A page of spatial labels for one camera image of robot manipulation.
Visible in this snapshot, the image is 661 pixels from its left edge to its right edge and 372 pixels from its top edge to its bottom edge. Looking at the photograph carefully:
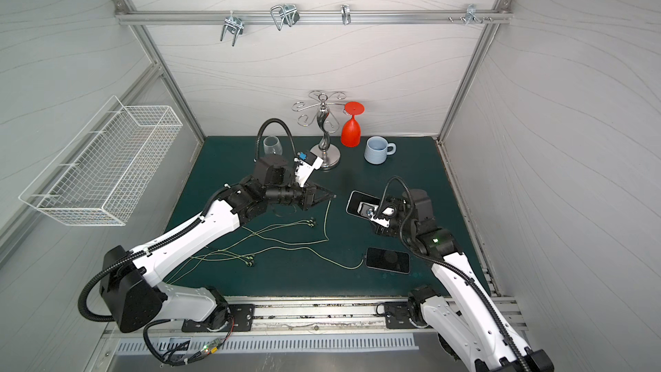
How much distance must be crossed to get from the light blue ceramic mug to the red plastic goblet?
85 millimetres

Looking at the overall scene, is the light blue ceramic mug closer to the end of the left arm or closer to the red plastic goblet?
the red plastic goblet

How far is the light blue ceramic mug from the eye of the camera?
1.10m

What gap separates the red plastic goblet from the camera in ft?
3.05

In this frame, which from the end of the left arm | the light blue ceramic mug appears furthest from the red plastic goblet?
the end of the left arm
